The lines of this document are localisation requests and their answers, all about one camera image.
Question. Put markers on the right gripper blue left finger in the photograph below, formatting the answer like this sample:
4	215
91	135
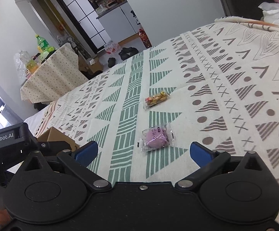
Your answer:
86	152

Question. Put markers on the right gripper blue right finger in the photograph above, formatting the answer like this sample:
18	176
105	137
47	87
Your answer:
210	163

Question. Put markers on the pink mochi clear packet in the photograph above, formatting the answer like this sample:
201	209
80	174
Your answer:
156	137

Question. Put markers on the gold red candy packet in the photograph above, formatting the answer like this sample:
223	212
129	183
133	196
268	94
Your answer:
155	99

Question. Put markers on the person's left hand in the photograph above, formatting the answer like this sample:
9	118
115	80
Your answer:
4	217

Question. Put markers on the open brown cardboard box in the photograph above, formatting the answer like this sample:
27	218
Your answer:
53	134

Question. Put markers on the patterned bed blanket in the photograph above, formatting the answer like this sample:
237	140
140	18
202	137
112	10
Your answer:
223	82

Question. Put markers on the yellow oil bottle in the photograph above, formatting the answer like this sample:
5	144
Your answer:
29	63

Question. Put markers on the round table dotted tablecloth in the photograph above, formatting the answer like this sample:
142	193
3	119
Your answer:
58	75

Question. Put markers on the green tissue pack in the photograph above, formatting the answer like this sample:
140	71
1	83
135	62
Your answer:
46	53

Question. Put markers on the green soda bottle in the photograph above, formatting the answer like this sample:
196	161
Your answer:
42	43

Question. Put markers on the pink water bottle pack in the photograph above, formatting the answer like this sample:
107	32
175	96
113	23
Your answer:
111	47

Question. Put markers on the black slippers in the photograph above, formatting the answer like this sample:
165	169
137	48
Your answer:
124	54

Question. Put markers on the white cabinet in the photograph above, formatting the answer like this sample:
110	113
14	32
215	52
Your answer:
120	22

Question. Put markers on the white plastic bag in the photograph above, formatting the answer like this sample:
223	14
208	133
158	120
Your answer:
270	12

